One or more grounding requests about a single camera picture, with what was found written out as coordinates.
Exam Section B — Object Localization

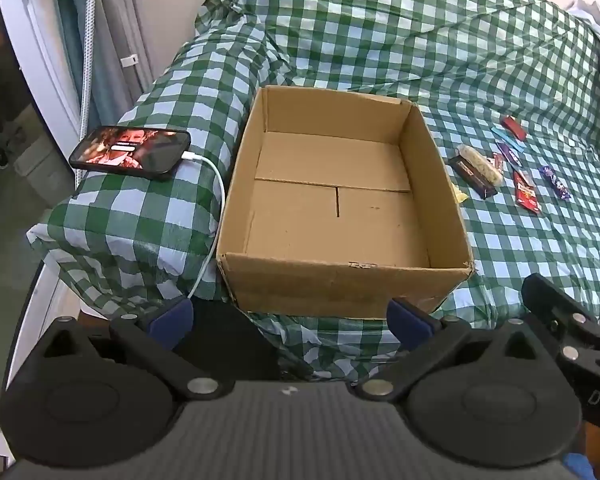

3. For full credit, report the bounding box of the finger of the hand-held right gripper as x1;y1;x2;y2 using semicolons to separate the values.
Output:
521;272;600;361

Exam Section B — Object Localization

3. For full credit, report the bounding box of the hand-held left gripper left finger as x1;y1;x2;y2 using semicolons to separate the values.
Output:
42;297;236;403

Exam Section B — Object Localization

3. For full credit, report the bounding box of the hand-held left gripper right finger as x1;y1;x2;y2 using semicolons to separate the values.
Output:
355;297;541;403

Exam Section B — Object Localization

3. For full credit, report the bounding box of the cardboard box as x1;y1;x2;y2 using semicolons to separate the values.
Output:
215;85;476;320

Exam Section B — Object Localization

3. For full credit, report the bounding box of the small purple candy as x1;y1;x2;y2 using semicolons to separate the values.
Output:
539;166;573;202

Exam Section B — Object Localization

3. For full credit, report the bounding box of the red orange snack packet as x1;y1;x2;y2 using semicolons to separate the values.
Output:
511;170;542;216

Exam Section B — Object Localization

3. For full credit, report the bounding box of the dark brown chocolate bar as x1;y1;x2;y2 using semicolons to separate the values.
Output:
448;156;498;199

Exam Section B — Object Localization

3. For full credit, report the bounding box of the purple and white packet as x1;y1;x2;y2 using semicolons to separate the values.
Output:
496;142;523;167

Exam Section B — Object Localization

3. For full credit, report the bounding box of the clear puffed rice bar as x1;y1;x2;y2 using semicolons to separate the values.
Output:
455;144;505;188

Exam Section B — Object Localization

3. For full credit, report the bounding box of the light blue strip packet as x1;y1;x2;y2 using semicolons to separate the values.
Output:
491;127;527;154

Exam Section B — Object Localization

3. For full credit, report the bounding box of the small red snack packet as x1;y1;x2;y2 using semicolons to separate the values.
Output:
500;116;527;141

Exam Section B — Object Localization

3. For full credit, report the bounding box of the black smartphone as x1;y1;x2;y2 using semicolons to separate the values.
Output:
68;125;192;182

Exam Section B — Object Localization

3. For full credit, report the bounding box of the white bin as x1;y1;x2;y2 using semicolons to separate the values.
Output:
12;147;73;208

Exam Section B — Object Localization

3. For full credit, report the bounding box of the white sheet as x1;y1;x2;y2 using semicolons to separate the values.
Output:
565;0;600;56

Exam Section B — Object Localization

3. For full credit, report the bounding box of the green checkered bed cover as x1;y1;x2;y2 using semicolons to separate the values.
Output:
27;0;600;381

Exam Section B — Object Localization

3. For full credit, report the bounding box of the grey curtain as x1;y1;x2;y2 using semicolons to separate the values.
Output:
95;0;156;111

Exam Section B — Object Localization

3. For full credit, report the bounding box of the teal curtain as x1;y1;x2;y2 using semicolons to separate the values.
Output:
50;0;111;126

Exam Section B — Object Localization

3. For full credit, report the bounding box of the white charging cable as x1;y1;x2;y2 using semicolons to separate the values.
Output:
182;152;227;301

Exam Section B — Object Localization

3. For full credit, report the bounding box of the white braided hose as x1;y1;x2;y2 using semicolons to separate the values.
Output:
79;0;101;141

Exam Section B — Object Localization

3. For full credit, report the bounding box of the white door frame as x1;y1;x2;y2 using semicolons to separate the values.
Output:
0;0;86;141

